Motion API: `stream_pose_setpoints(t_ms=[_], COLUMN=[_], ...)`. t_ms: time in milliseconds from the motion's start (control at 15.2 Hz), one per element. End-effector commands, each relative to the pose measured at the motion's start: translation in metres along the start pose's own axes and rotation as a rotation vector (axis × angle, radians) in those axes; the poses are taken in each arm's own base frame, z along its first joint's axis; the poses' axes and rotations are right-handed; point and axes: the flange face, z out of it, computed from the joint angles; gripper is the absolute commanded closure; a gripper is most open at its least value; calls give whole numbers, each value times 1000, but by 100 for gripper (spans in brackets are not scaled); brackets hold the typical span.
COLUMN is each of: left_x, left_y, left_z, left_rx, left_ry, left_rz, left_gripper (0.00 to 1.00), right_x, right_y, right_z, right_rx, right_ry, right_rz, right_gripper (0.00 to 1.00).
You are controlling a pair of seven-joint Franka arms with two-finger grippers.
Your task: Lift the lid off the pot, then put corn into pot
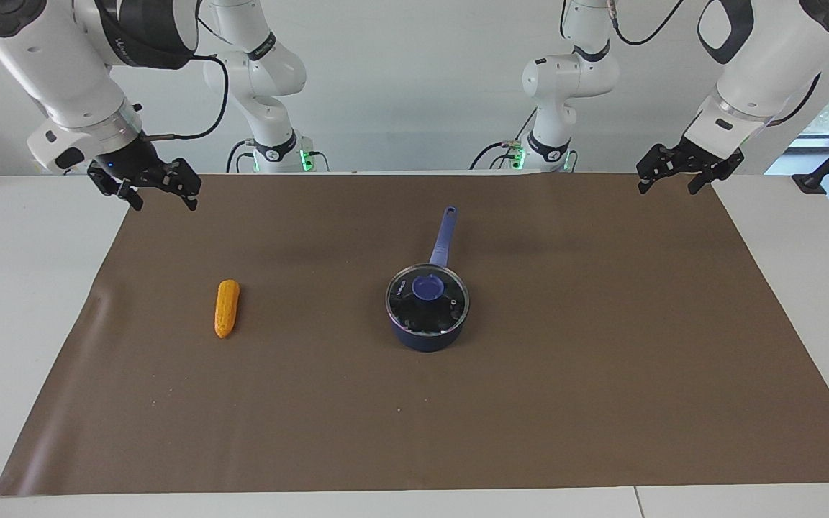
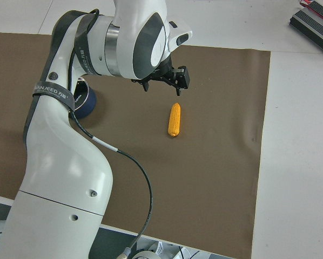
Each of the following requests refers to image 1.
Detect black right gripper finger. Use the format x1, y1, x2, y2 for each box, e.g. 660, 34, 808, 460
86, 163, 144, 212
165, 158, 203, 212

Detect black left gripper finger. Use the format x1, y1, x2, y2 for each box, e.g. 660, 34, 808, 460
635, 143, 682, 196
687, 150, 745, 196

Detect yellow corn cob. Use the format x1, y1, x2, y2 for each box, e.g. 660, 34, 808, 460
214, 280, 241, 339

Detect glass lid with blue knob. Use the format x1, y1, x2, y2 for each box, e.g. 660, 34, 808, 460
386, 264, 470, 337

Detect dark blue saucepan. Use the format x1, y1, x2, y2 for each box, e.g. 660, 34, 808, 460
386, 206, 471, 353

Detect brown table mat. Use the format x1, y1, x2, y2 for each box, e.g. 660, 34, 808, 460
0, 171, 829, 497

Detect black right arm base cables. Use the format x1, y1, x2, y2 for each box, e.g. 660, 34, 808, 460
225, 138, 329, 173

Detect black arm base cables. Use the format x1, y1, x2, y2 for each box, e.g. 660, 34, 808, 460
225, 138, 329, 173
469, 108, 539, 172

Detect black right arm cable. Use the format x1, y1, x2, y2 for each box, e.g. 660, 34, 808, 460
142, 54, 230, 141

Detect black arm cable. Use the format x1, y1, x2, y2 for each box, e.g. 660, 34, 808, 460
607, 0, 686, 46
142, 54, 230, 141

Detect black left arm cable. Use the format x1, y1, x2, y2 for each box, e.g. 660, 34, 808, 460
607, 0, 686, 46

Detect black left arm base cables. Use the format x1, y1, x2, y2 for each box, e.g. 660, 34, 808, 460
469, 108, 539, 172

